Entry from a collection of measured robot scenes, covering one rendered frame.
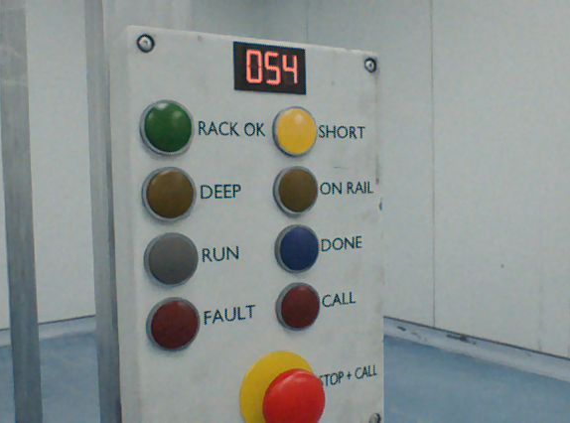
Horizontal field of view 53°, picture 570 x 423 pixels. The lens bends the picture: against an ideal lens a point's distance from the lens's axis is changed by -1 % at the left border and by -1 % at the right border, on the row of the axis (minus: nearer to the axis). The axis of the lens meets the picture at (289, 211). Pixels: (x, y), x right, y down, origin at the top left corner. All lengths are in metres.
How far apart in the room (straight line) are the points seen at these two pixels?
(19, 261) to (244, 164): 1.18
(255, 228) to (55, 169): 3.89
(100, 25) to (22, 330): 1.18
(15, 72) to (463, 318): 2.81
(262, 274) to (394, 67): 3.58
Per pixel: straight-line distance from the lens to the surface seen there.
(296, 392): 0.35
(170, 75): 0.33
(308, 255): 0.36
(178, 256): 0.32
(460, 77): 3.56
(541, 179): 3.24
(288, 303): 0.36
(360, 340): 0.40
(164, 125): 0.32
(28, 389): 1.55
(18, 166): 1.48
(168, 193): 0.32
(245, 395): 0.36
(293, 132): 0.35
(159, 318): 0.32
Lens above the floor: 1.02
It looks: 3 degrees down
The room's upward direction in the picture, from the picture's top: 1 degrees counter-clockwise
